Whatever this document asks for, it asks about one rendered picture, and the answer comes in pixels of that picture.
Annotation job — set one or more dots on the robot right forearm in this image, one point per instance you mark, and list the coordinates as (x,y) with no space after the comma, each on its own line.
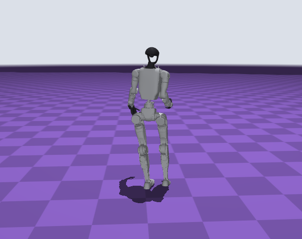
(166,101)

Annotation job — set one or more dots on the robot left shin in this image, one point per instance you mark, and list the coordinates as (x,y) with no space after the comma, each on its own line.
(145,164)

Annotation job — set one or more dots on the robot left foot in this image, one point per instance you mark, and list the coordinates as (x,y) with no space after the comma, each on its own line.
(147,184)

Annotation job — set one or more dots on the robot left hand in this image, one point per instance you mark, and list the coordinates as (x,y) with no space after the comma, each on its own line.
(133,109)

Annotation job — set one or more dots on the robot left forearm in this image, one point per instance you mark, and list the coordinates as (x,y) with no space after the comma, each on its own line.
(131,98)

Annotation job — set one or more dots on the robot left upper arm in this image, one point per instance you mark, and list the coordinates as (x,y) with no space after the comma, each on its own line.
(135,80)

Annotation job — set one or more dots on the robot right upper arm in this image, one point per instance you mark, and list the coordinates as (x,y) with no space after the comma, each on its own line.
(164,83)

